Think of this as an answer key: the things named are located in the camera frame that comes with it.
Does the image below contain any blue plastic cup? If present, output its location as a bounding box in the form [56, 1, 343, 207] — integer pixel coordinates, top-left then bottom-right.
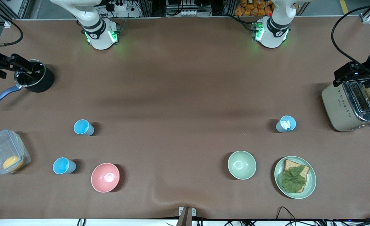
[53, 157, 77, 175]
[73, 119, 95, 136]

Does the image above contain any blue cup holding paper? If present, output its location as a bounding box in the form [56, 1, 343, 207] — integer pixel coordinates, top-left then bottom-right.
[276, 116, 297, 133]

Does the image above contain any beige chrome toaster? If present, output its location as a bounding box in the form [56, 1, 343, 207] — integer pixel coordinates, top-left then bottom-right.
[321, 75, 370, 132]

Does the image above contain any orange round food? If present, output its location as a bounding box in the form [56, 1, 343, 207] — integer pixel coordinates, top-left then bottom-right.
[3, 156, 24, 171]

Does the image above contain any bread slice under lettuce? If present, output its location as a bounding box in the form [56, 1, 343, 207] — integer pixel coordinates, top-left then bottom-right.
[282, 159, 310, 193]

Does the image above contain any white power strip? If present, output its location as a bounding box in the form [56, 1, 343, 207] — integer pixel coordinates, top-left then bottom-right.
[109, 0, 130, 12]

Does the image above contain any bag of orange buns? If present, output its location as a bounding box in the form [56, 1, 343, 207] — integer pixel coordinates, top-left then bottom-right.
[234, 0, 274, 17]

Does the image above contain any green lettuce leaf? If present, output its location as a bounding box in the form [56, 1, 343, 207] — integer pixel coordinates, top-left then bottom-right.
[281, 165, 307, 192]

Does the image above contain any green plate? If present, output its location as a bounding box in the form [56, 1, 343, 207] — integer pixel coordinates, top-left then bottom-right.
[274, 156, 317, 199]

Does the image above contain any pink bowl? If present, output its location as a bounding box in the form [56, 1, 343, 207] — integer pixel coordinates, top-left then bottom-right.
[91, 163, 120, 193]

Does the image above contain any green bowl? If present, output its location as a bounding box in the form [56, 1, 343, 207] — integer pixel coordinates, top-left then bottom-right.
[228, 151, 257, 180]

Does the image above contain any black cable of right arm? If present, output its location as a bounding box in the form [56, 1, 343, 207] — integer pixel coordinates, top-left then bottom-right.
[0, 3, 24, 48]

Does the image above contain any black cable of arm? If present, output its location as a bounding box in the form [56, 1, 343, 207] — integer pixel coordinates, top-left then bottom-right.
[331, 2, 370, 71]
[0, 3, 24, 48]

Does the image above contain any black pot with blue handle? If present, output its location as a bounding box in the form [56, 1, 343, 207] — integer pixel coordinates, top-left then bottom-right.
[0, 59, 55, 108]

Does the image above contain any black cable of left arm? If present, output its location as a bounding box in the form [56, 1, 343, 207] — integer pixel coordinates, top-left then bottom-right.
[331, 2, 370, 71]

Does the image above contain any black looped cable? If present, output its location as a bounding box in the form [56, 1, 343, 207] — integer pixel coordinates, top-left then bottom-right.
[276, 206, 298, 221]

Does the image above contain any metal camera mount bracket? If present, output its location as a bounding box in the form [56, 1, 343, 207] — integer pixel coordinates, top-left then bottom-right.
[179, 207, 197, 226]

